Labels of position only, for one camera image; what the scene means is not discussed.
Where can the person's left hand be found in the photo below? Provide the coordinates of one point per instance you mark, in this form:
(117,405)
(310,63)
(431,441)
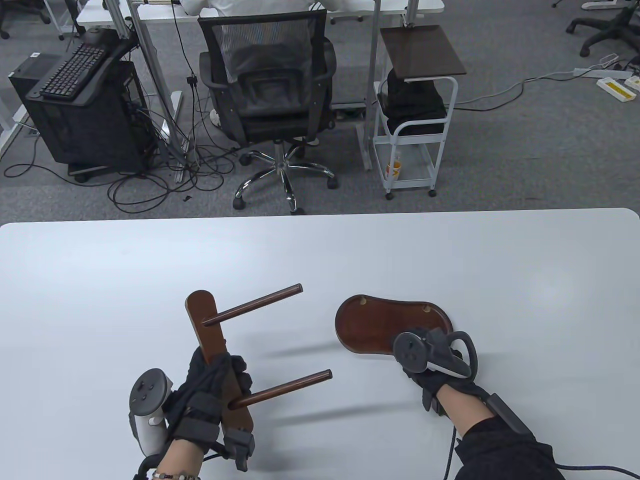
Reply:
(205,395)

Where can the person's right hand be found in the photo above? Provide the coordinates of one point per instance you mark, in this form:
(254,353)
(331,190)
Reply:
(435,382)

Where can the brown wooden key rack rod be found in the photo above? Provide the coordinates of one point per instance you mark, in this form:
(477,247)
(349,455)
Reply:
(290,387)
(260,302)

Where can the brown wooden key rack tray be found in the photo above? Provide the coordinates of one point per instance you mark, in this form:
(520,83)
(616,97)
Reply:
(370,325)

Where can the brown wooden key rack bar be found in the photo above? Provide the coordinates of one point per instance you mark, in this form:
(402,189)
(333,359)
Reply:
(202,307)

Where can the person's right forearm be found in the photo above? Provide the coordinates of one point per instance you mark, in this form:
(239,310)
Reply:
(500,450)

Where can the person's left forearm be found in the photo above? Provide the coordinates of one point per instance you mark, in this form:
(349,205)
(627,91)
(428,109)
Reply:
(177,460)

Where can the grey white tracking controller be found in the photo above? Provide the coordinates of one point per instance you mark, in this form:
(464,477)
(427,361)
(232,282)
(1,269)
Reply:
(147,395)
(410,352)

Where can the white rolling cart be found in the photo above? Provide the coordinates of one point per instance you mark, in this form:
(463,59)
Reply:
(415,172)

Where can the black mesh office chair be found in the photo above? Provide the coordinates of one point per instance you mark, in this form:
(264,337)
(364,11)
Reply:
(272,125)

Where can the black bag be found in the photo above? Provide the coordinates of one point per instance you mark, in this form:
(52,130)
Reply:
(412,105)

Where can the black computer tower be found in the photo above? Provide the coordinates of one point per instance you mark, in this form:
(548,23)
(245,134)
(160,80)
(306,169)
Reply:
(90,135)

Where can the brown cart top board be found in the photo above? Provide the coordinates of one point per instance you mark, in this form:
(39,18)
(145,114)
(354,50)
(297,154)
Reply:
(422,50)

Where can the black keyboard tray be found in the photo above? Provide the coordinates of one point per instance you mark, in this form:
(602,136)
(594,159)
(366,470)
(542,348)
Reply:
(107,75)

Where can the white box yellow label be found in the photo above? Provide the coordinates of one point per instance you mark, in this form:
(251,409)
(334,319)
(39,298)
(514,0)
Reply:
(634,82)
(616,90)

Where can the black keyboard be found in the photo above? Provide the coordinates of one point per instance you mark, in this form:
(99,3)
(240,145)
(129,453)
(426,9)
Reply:
(75,70)

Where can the white power strip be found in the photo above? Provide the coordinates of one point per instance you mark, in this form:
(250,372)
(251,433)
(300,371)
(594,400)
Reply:
(600,73)

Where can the white office desk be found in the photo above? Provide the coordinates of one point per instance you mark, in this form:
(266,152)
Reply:
(430,5)

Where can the black office chair base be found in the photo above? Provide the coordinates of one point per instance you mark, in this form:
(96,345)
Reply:
(4,33)
(607,27)

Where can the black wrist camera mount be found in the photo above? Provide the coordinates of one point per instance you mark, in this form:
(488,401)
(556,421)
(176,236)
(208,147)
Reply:
(240,445)
(505,415)

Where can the aluminium frame post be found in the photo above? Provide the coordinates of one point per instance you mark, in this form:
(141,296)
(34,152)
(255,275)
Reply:
(372,75)
(155,75)

